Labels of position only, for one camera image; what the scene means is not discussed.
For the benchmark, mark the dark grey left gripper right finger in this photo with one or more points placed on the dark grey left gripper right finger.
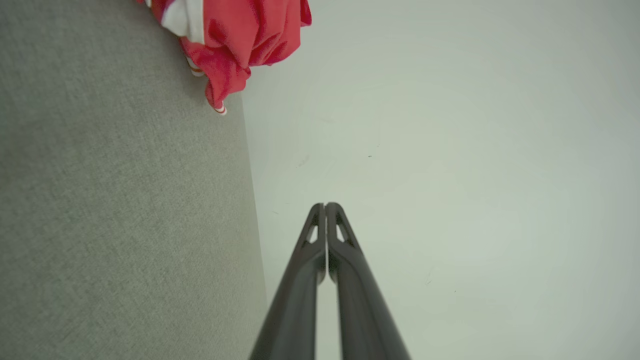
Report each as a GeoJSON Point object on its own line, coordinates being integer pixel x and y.
{"type": "Point", "coordinates": [365, 325]}

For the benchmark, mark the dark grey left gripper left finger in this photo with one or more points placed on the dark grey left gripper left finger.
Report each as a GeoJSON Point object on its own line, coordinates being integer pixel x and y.
{"type": "Point", "coordinates": [295, 320]}

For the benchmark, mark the red jersey with white sleeves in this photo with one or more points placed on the red jersey with white sleeves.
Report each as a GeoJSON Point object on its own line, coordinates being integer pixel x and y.
{"type": "Point", "coordinates": [240, 35]}

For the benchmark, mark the grey fabric sofa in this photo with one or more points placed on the grey fabric sofa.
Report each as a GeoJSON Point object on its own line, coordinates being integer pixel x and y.
{"type": "Point", "coordinates": [100, 200]}

